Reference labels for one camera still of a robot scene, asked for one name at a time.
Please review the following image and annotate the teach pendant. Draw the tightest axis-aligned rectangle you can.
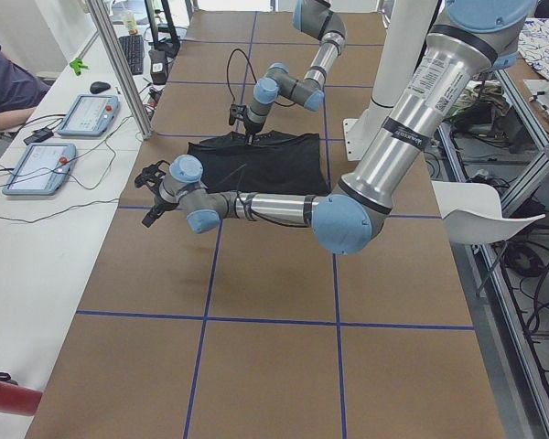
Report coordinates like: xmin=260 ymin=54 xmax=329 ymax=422
xmin=57 ymin=94 xmax=120 ymax=137
xmin=2 ymin=142 xmax=77 ymax=196

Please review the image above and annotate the white plastic chair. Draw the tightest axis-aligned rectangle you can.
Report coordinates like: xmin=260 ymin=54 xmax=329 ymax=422
xmin=431 ymin=180 xmax=547 ymax=298

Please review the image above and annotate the black computer mouse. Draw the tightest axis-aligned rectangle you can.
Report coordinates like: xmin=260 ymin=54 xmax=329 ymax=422
xmin=90 ymin=81 xmax=111 ymax=94

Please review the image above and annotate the red bottle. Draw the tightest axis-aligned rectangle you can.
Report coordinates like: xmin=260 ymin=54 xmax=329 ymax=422
xmin=0 ymin=380 xmax=43 ymax=416

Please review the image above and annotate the black printed t-shirt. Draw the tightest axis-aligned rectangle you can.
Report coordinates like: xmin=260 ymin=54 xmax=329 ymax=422
xmin=188 ymin=131 xmax=328 ymax=196

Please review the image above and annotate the person in blue shirt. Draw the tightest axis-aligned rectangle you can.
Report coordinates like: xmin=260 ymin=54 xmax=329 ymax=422
xmin=0 ymin=45 xmax=49 ymax=131

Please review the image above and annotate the lower teach pendant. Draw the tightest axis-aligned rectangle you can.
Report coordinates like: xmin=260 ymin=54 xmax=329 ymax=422
xmin=2 ymin=142 xmax=77 ymax=196

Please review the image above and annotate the upper teach pendant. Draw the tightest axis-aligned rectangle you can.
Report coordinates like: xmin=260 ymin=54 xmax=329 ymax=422
xmin=57 ymin=94 xmax=120 ymax=137

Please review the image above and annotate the white pedestal base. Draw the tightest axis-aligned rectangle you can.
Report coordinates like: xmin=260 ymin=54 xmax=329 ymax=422
xmin=341 ymin=0 xmax=445 ymax=164

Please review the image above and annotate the green plastic clamp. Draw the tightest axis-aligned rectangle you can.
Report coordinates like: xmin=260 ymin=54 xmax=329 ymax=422
xmin=69 ymin=58 xmax=89 ymax=76

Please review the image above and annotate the aluminium frame post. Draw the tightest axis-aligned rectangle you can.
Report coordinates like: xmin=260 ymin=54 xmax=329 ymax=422
xmin=86 ymin=0 xmax=153 ymax=140

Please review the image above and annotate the brown paper table cover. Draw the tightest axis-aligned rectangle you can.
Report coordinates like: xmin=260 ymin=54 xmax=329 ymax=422
xmin=25 ymin=11 xmax=509 ymax=439

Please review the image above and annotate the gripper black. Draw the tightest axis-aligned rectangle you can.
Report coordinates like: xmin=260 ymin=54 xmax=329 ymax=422
xmin=228 ymin=103 xmax=262 ymax=145
xmin=135 ymin=160 xmax=178 ymax=227

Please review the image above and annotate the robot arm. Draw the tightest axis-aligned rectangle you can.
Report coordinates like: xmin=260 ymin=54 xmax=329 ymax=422
xmin=135 ymin=1 xmax=534 ymax=255
xmin=229 ymin=1 xmax=347 ymax=145

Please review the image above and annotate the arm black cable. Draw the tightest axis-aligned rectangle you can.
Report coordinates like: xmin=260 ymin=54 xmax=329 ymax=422
xmin=231 ymin=164 xmax=312 ymax=228
xmin=226 ymin=48 xmax=260 ymax=109

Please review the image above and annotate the black keyboard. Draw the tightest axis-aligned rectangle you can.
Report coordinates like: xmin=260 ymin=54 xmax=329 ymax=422
xmin=118 ymin=35 xmax=144 ymax=75

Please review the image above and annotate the black power adapter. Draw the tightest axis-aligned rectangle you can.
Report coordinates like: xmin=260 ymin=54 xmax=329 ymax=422
xmin=24 ymin=128 xmax=54 ymax=145

